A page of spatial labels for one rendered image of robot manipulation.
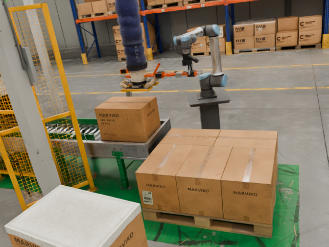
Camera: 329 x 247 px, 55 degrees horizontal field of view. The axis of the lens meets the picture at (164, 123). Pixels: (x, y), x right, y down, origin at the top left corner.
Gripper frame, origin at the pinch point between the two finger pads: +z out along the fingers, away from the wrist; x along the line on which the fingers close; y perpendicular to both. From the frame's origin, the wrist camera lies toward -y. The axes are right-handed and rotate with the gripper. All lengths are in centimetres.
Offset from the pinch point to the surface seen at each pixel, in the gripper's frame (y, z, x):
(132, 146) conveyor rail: 62, 68, 37
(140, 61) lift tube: 50, -16, 8
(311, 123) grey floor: -120, 124, -163
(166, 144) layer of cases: 28, 71, 24
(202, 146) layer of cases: -12, 71, 25
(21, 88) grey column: 115, -20, 107
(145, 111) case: 51, 37, 14
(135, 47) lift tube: 53, -31, 9
